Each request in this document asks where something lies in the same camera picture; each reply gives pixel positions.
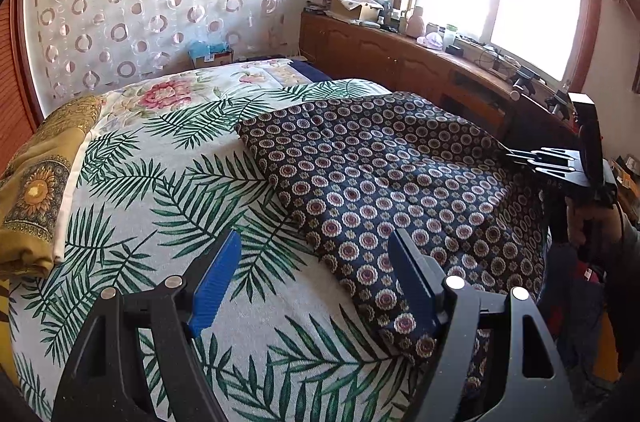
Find pink white bottle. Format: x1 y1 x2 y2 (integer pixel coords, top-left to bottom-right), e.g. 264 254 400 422
406 6 427 39

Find floral blanket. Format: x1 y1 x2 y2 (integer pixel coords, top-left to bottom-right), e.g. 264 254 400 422
97 58 302 119

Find dark wooden bed footboard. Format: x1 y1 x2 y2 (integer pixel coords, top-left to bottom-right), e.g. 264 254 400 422
507 87 581 144

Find navy blue blanket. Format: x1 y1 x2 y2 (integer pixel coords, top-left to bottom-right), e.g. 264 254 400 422
291 58 332 82

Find person's legs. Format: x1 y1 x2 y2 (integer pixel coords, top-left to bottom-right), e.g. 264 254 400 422
550 259 623 385

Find yellow patterned cloth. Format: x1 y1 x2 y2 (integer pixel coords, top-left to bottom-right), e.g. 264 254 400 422
0 95 104 281

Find green leaf print bedsheet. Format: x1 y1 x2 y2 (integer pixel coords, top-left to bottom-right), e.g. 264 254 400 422
10 80 432 422

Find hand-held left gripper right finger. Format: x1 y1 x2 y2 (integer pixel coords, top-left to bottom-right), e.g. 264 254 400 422
387 229 577 422

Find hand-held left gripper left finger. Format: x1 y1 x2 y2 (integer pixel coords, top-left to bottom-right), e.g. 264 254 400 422
50 229 244 422

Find open cardboard box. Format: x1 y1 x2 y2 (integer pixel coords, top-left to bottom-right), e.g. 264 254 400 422
332 0 384 22

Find wooden louvered wardrobe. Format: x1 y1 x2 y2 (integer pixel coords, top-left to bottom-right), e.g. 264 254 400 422
0 0 47 165

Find long wooden cabinet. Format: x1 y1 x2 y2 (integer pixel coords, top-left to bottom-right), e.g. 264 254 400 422
300 10 576 144

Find navy circle-patterned top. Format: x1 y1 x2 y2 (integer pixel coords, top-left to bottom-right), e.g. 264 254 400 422
235 91 554 409

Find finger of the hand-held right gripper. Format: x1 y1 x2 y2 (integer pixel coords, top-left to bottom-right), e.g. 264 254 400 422
505 146 582 160
520 159 582 183

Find person's right hand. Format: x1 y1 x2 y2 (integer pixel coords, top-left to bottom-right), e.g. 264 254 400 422
565 197 626 264

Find small cardboard box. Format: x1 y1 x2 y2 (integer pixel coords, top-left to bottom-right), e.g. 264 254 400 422
192 51 236 71

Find black clamp stand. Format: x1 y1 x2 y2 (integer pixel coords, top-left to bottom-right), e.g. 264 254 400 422
511 67 542 92
545 88 572 119

